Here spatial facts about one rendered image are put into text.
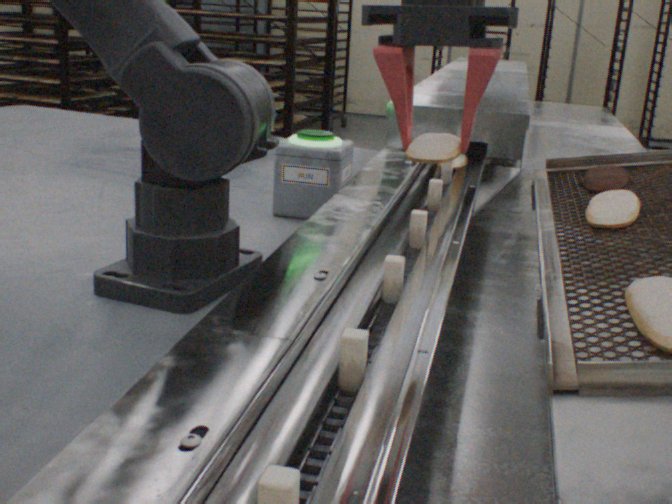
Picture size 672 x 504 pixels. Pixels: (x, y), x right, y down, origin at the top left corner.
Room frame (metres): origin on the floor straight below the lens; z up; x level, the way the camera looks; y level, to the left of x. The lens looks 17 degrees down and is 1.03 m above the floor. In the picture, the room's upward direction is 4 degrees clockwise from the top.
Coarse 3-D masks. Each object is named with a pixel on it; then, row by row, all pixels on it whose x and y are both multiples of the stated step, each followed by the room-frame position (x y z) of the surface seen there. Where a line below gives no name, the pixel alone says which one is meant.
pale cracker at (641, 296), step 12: (660, 276) 0.41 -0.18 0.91; (636, 288) 0.39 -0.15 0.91; (648, 288) 0.38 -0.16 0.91; (660, 288) 0.38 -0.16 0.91; (636, 300) 0.38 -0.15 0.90; (648, 300) 0.37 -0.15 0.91; (660, 300) 0.37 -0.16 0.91; (636, 312) 0.36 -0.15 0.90; (648, 312) 0.35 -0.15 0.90; (660, 312) 0.35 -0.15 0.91; (636, 324) 0.36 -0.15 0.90; (648, 324) 0.34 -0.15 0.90; (660, 324) 0.34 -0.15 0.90; (648, 336) 0.34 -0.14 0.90; (660, 336) 0.33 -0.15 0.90; (660, 348) 0.33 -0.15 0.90
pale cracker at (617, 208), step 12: (612, 192) 0.62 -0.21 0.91; (624, 192) 0.62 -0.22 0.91; (600, 204) 0.58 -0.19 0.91; (612, 204) 0.57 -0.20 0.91; (624, 204) 0.57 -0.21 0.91; (636, 204) 0.58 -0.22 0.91; (588, 216) 0.57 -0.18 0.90; (600, 216) 0.55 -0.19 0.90; (612, 216) 0.55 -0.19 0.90; (624, 216) 0.55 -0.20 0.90; (636, 216) 0.56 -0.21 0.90
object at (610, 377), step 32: (576, 160) 0.78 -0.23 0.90; (608, 160) 0.77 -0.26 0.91; (640, 160) 0.77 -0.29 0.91; (544, 192) 0.68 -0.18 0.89; (640, 192) 0.65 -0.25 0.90; (544, 224) 0.57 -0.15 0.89; (640, 224) 0.55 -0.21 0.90; (544, 256) 0.49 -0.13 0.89; (576, 256) 0.49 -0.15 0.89; (640, 256) 0.47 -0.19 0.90; (544, 288) 0.39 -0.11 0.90; (576, 288) 0.43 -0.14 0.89; (608, 288) 0.42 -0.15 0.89; (544, 320) 0.35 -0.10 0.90; (576, 320) 0.38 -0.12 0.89; (608, 320) 0.38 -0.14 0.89; (576, 352) 0.34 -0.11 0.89; (576, 384) 0.30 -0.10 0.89; (608, 384) 0.30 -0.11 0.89; (640, 384) 0.29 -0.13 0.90
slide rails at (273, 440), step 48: (480, 144) 1.18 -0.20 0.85; (384, 240) 0.64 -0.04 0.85; (432, 240) 0.65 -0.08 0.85; (432, 288) 0.53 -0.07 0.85; (336, 336) 0.43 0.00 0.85; (384, 336) 0.44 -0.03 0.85; (288, 384) 0.37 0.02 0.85; (384, 384) 0.37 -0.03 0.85; (288, 432) 0.32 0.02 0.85; (384, 432) 0.32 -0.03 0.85; (240, 480) 0.28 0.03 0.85; (336, 480) 0.28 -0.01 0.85
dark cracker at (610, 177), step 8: (592, 168) 0.73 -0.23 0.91; (600, 168) 0.71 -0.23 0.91; (608, 168) 0.71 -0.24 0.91; (616, 168) 0.71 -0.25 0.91; (584, 176) 0.71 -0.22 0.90; (592, 176) 0.69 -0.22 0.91; (600, 176) 0.68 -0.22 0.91; (608, 176) 0.68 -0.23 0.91; (616, 176) 0.68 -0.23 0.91; (624, 176) 0.68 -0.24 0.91; (584, 184) 0.68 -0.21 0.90; (592, 184) 0.67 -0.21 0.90; (600, 184) 0.66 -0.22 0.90; (608, 184) 0.66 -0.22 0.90; (616, 184) 0.66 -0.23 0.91; (624, 184) 0.67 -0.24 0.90; (592, 192) 0.66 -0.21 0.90; (600, 192) 0.66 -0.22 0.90
